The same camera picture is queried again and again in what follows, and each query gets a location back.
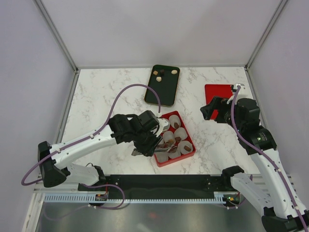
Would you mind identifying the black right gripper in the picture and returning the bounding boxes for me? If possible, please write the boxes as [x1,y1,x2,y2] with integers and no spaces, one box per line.
[200,95,244,132]

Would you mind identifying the metal tongs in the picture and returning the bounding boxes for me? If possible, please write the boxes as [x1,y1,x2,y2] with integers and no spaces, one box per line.
[131,144,177,157]

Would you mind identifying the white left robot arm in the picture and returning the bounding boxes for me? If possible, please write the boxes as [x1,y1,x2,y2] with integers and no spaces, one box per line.
[38,110,169,190]

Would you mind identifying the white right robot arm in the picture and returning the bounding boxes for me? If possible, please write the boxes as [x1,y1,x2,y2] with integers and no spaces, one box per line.
[200,96,309,232]

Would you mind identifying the red chocolate box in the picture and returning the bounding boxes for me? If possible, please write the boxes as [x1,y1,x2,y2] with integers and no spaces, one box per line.
[154,111,196,167]

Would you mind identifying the white paper cup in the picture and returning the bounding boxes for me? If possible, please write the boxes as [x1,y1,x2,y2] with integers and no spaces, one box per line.
[168,150,181,159]
[155,152,169,163]
[178,141,193,155]
[169,115,181,129]
[162,131,176,145]
[174,127,188,141]

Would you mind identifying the red box lid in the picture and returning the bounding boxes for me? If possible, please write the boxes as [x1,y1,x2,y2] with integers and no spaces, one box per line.
[205,84,233,116]

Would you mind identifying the dark green tray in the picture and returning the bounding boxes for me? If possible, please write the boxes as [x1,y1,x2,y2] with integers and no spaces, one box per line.
[148,64,180,107]

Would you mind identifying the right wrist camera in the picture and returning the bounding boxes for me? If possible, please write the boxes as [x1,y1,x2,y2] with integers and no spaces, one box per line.
[231,83,247,98]

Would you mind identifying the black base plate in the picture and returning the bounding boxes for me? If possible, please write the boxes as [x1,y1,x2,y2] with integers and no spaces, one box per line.
[77,174,239,200]

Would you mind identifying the white slotted cable duct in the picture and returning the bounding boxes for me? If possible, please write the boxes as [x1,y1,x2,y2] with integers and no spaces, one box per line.
[44,193,226,204]

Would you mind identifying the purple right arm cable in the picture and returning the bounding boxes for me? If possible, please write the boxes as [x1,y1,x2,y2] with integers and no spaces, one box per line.
[230,85,306,232]

